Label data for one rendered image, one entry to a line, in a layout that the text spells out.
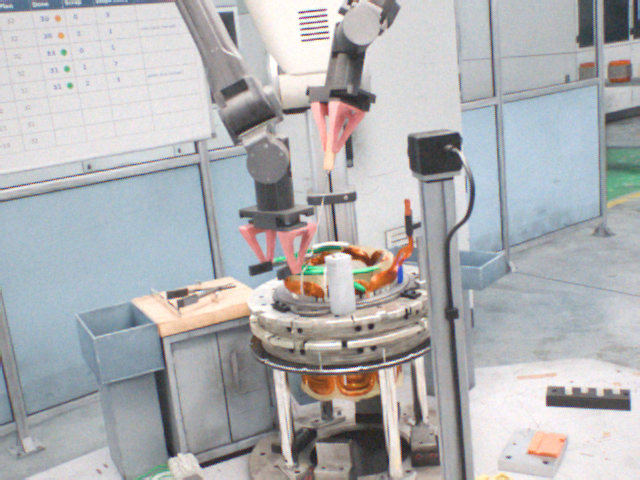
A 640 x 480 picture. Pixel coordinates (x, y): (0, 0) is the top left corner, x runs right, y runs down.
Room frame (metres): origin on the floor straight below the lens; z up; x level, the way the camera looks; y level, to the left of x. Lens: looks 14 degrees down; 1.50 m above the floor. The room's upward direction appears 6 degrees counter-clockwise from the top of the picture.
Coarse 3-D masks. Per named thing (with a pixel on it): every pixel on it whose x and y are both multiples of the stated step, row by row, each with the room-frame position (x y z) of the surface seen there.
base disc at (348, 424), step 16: (304, 416) 1.46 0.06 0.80; (352, 416) 1.44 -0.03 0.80; (400, 416) 1.42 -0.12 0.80; (432, 416) 1.40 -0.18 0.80; (320, 432) 1.39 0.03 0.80; (336, 432) 1.39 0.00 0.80; (400, 432) 1.36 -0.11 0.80; (256, 448) 1.35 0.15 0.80; (304, 448) 1.33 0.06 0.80; (256, 464) 1.30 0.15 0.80; (272, 464) 1.29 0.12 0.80
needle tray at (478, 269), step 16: (416, 256) 1.64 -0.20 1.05; (464, 256) 1.58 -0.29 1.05; (480, 256) 1.56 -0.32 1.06; (496, 256) 1.53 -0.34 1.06; (464, 272) 1.46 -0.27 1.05; (480, 272) 1.44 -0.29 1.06; (496, 272) 1.49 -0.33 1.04; (464, 288) 1.46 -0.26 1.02; (480, 288) 1.44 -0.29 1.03; (464, 304) 1.54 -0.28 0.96; (464, 320) 1.54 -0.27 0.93; (432, 368) 1.53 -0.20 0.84; (432, 384) 1.53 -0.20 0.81
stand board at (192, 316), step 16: (192, 288) 1.52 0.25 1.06; (240, 288) 1.48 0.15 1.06; (144, 304) 1.45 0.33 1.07; (160, 304) 1.44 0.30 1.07; (176, 304) 1.42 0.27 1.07; (192, 304) 1.41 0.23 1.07; (208, 304) 1.40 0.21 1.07; (224, 304) 1.39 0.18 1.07; (240, 304) 1.39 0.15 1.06; (160, 320) 1.34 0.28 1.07; (176, 320) 1.34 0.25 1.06; (192, 320) 1.35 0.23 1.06; (208, 320) 1.36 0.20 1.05; (224, 320) 1.37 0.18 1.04
